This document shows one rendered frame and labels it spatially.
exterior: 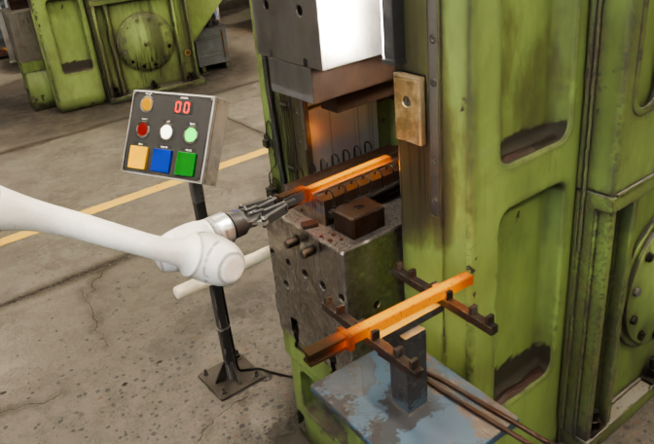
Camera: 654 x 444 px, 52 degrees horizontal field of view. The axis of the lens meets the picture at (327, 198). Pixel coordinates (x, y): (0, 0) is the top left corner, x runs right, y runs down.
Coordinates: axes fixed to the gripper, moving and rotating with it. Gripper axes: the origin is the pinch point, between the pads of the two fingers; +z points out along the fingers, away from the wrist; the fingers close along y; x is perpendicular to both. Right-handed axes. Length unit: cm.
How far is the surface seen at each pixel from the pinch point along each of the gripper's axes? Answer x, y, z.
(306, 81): 32.9, 5.0, 6.6
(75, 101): -94, -483, 74
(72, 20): -24, -487, 93
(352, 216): -1.9, 18.3, 6.6
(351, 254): -10.1, 22.0, 2.2
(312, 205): -3.9, 2.0, 5.2
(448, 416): -32, 63, -6
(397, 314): -4, 55, -11
